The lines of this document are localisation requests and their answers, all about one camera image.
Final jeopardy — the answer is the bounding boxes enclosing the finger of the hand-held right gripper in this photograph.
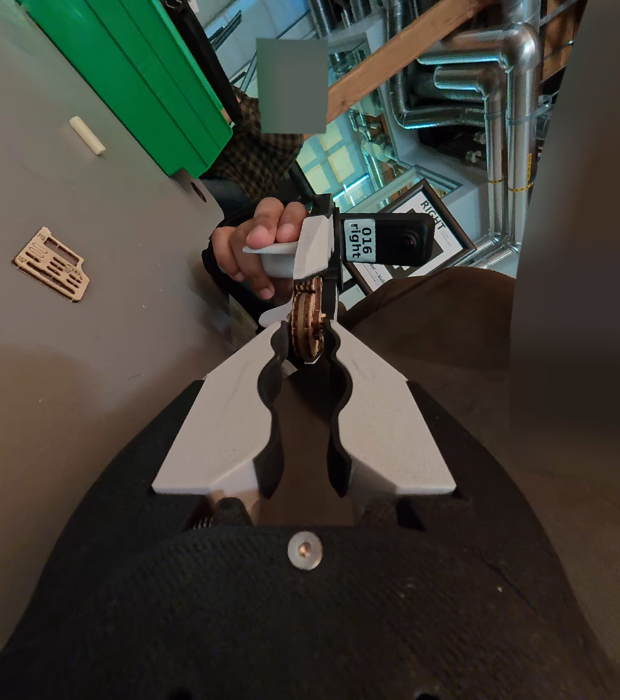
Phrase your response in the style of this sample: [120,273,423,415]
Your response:
[294,215,342,320]

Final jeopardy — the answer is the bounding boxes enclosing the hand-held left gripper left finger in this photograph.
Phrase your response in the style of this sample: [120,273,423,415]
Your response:
[151,322,290,526]

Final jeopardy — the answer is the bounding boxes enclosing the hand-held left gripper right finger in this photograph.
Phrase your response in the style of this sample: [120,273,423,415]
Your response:
[326,322,457,518]

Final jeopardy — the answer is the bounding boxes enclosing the layered wooden gear wheel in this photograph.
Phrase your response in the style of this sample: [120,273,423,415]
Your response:
[286,276,326,366]

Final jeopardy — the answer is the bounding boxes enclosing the grey desk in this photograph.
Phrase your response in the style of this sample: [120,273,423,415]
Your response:
[0,0,234,679]

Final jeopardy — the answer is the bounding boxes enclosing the person's right hand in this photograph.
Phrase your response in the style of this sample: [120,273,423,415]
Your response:
[210,197,312,302]

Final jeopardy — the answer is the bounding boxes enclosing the framed black-white poster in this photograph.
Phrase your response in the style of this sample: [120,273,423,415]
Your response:
[337,178,477,296]

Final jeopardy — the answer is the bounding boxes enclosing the metal ventilation pipes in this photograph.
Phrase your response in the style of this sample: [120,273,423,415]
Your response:
[305,0,557,269]

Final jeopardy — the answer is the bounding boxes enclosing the wooden beam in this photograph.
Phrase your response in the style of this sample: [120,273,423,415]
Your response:
[325,0,502,127]

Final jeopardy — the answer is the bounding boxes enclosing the green plastic bin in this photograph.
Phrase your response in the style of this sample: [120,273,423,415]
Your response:
[15,0,234,177]

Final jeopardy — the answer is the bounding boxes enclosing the small white stick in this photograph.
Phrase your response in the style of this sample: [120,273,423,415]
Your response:
[68,116,106,156]

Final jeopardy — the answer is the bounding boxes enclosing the slotted wooden card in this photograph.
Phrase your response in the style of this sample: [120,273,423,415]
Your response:
[13,227,91,304]

